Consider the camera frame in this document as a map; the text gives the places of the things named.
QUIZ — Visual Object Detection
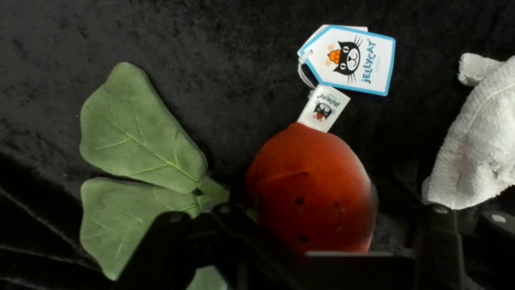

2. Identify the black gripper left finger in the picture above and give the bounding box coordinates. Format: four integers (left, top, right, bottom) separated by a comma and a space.
115, 201, 311, 290

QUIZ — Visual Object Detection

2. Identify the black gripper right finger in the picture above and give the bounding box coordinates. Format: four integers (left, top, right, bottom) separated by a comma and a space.
385, 175, 515, 290

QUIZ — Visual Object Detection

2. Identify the white terry towel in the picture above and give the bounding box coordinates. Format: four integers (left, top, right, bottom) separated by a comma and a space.
420, 51, 515, 212

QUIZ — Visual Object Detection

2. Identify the red radish plush toy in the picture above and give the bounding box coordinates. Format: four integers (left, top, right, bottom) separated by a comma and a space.
78, 22, 399, 290

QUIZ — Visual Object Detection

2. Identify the black velvet tablecloth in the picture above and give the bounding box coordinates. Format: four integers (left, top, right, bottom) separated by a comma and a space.
0, 0, 515, 290

